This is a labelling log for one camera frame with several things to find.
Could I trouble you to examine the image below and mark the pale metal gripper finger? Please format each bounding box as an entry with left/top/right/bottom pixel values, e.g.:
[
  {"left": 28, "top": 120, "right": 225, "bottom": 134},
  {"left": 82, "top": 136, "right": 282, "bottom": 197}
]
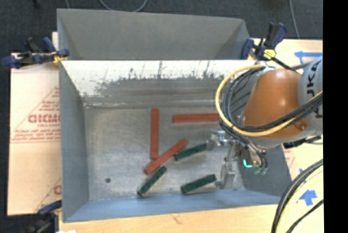
[
  {"left": 215, "top": 164, "right": 237, "bottom": 190},
  {"left": 205, "top": 130, "right": 235, "bottom": 150}
]

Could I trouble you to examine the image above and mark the dark green flat block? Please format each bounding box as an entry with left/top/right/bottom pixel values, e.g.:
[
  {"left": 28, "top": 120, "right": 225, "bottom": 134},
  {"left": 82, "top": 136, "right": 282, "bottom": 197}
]
[
  {"left": 173, "top": 143, "right": 208, "bottom": 162},
  {"left": 181, "top": 174, "right": 218, "bottom": 195},
  {"left": 136, "top": 165, "right": 167, "bottom": 198}
]

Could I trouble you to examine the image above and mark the red-brown flat block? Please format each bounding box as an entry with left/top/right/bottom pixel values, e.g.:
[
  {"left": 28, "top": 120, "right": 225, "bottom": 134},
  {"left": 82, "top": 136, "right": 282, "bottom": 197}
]
[
  {"left": 172, "top": 113, "right": 221, "bottom": 124},
  {"left": 143, "top": 138, "right": 189, "bottom": 176},
  {"left": 150, "top": 108, "right": 160, "bottom": 161}
]

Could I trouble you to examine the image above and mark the grey metal bin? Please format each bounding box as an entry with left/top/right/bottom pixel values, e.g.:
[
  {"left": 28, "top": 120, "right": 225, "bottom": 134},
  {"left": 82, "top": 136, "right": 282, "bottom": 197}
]
[{"left": 56, "top": 8, "right": 293, "bottom": 223}]

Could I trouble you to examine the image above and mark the brown cardboard board red print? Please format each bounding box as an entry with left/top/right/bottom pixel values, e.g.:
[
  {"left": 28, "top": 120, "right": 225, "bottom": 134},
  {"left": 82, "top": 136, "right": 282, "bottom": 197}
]
[{"left": 7, "top": 60, "right": 63, "bottom": 217}]

